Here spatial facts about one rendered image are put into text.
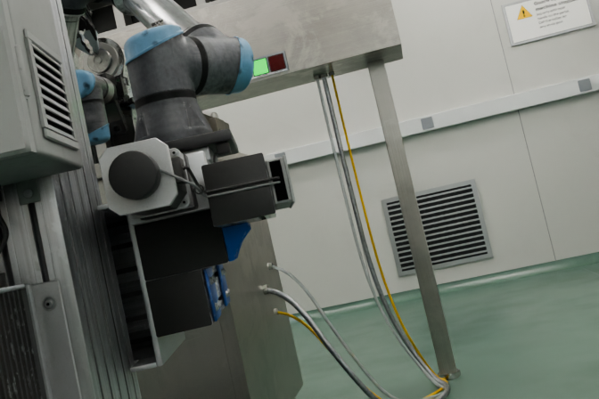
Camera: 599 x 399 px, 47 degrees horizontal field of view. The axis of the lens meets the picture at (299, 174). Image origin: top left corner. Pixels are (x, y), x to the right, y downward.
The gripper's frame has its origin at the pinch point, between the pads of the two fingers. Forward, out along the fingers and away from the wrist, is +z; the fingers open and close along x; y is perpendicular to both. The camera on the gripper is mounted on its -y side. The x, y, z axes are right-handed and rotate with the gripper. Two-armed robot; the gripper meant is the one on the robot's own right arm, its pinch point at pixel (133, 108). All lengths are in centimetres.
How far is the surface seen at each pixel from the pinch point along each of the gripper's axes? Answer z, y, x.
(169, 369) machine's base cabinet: -29, -75, -7
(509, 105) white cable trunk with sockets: 258, 0, -147
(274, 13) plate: 30, 26, -45
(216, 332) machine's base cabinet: -29, -68, -21
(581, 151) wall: 263, -39, -183
